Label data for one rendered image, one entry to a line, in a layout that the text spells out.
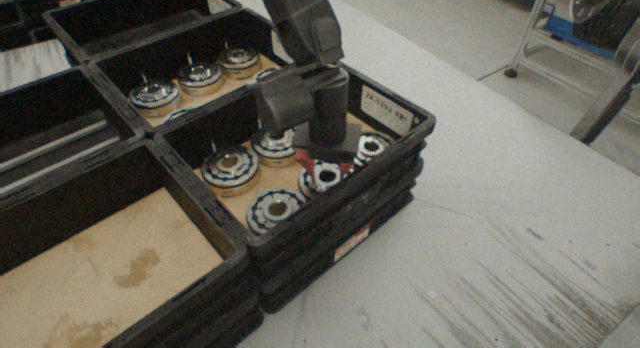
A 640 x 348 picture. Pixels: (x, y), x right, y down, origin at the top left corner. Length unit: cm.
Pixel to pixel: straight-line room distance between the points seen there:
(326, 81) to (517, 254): 53
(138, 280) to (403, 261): 46
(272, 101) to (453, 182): 55
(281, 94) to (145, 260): 34
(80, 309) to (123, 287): 6
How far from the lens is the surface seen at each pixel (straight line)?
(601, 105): 130
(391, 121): 77
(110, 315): 65
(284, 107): 49
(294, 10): 51
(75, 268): 71
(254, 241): 52
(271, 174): 73
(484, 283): 80
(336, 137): 57
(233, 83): 97
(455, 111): 113
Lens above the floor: 136
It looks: 47 degrees down
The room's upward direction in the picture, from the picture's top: straight up
